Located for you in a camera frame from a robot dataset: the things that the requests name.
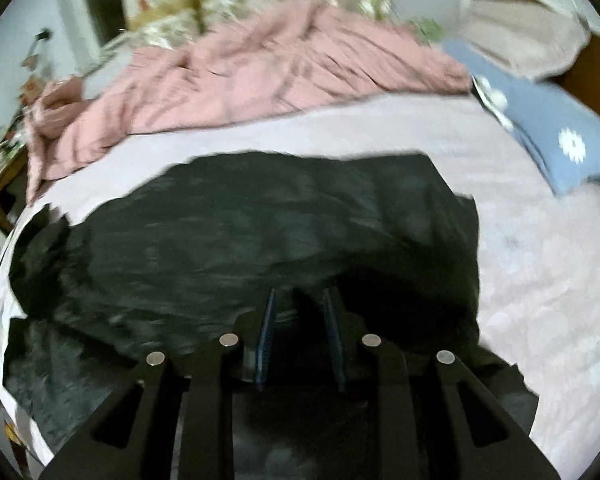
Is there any blue daisy pillow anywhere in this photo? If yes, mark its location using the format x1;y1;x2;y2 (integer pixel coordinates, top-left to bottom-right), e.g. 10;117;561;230
441;40;600;196

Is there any pink bed sheet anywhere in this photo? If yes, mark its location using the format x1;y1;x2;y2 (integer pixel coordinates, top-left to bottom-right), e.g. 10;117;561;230
43;94;600;479

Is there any black puffer jacket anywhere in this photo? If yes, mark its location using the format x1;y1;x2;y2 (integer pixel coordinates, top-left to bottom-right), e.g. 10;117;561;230
4;153;509;479

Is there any wall desk lamp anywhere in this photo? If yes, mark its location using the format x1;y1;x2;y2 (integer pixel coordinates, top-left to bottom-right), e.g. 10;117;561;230
21;28;53;72

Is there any green patterned cloth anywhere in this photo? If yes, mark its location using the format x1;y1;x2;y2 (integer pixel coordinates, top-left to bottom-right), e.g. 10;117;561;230
410;16;445;44

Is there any window with white frame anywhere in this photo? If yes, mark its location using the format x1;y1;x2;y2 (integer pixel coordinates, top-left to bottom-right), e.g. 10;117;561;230
58;0;128;70

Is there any cluttered wooden desk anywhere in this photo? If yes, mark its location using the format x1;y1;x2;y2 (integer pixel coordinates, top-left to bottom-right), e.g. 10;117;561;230
0;108;28;235

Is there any pink plaid quilt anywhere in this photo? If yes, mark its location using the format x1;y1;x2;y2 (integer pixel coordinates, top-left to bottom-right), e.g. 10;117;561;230
24;0;471;202

